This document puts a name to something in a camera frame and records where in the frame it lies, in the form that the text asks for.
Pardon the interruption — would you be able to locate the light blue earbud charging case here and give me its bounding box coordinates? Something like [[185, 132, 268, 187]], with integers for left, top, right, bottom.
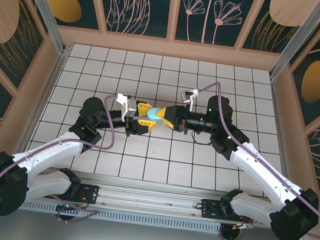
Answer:
[[145, 105, 166, 125]]

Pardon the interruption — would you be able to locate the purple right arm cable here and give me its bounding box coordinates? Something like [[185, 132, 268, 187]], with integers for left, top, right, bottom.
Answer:
[[175, 79, 320, 240]]

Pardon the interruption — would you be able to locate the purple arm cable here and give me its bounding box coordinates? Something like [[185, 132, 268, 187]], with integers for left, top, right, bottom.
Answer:
[[175, 79, 320, 240], [0, 79, 122, 229]]

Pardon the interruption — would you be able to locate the silver white left wrist camera box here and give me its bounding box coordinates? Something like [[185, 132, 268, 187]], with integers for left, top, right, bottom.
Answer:
[[112, 92, 139, 124]]

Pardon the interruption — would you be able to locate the silver white wrist camera box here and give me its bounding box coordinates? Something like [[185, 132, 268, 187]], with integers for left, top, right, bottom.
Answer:
[[178, 86, 200, 113], [112, 92, 139, 124]]

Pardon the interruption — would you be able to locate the silver white right wrist camera box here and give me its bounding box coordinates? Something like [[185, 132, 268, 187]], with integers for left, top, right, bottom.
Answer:
[[178, 86, 200, 113]]

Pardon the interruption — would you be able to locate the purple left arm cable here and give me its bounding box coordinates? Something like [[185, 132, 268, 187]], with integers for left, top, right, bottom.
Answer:
[[0, 79, 122, 229]]

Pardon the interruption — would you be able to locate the aluminium side rail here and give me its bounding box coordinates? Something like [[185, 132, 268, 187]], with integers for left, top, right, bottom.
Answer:
[[251, 75, 316, 209], [9, 43, 71, 178]]

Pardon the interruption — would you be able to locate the long aluminium base rail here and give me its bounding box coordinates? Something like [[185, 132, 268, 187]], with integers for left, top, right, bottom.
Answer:
[[0, 160, 312, 236]]

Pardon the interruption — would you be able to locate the grey slotted cable duct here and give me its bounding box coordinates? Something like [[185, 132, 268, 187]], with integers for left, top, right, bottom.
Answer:
[[20, 197, 223, 239]]

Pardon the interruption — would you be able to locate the orange circle leaf wall panel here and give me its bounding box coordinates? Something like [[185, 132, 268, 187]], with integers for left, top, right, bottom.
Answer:
[[84, 0, 176, 41]]

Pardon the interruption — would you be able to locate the black round cable port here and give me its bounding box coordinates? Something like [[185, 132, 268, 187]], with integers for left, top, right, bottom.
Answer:
[[54, 203, 77, 225], [218, 223, 249, 240]]

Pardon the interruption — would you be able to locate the aluminium corner post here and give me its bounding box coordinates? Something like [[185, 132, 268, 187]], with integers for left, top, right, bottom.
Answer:
[[5, 0, 78, 57], [268, 0, 320, 88]]

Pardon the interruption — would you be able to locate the pink circle gold-line wall panel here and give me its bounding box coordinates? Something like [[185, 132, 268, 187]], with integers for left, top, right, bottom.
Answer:
[[240, 0, 320, 60]]

